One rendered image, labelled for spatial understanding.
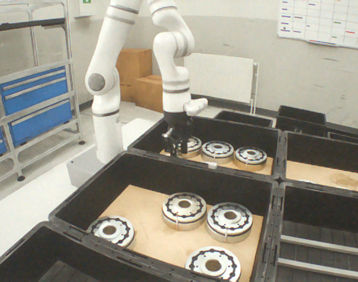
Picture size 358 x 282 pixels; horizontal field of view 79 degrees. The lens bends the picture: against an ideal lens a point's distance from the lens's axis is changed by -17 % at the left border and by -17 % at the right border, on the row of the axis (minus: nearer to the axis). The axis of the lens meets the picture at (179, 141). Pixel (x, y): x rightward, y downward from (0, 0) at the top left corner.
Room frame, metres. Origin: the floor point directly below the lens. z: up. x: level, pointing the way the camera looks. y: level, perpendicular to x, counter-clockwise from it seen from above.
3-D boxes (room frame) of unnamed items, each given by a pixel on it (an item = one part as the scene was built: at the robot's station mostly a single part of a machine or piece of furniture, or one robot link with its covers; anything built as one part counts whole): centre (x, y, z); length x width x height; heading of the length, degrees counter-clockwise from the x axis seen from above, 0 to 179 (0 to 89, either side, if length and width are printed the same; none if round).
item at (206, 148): (0.74, -0.12, 0.86); 0.10 x 0.10 x 0.01
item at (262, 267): (0.39, 0.02, 0.92); 0.40 x 0.30 x 0.02; 68
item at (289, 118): (1.78, -0.97, 0.37); 0.40 x 0.30 x 0.45; 62
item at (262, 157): (0.69, -0.23, 0.86); 0.10 x 0.10 x 0.01
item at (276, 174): (0.67, -0.10, 0.92); 0.40 x 0.30 x 0.02; 68
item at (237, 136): (0.67, -0.10, 0.87); 0.40 x 0.30 x 0.11; 68
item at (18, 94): (2.07, 1.28, 0.60); 0.72 x 0.03 x 0.56; 152
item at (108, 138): (0.78, 0.24, 0.88); 0.09 x 0.09 x 0.17; 65
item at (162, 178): (0.39, 0.02, 0.87); 0.40 x 0.30 x 0.11; 68
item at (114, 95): (0.79, 0.24, 1.04); 0.09 x 0.09 x 0.17; 87
